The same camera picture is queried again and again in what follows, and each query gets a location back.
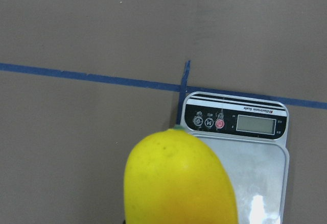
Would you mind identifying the yellow mango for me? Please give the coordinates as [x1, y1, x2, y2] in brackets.
[124, 128, 239, 223]

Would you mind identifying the silver digital kitchen scale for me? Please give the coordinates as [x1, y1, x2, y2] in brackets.
[180, 91, 289, 223]

